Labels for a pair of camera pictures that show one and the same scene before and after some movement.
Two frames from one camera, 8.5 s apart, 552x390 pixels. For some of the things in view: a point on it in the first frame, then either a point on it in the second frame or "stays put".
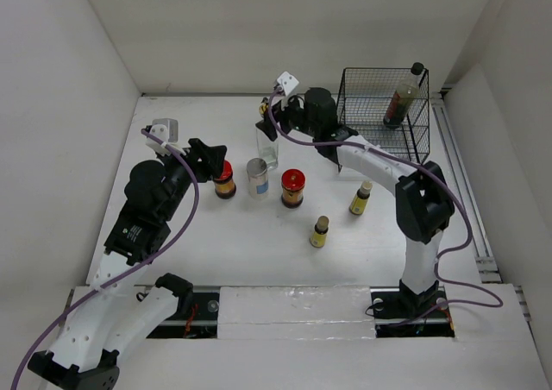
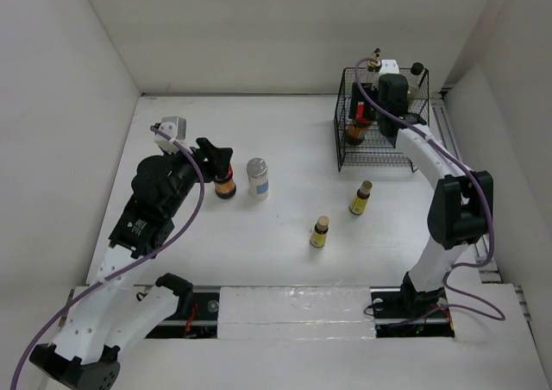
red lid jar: (225, 186) stays put
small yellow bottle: (318, 235) stays put
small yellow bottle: (360, 201) stays put
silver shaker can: (257, 170) stays put
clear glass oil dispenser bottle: (267, 149) -> (375, 66)
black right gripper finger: (267, 127) -> (359, 96)
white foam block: (296, 312) stays put
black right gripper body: (297, 120) -> (372, 91)
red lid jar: (292, 185) -> (356, 134)
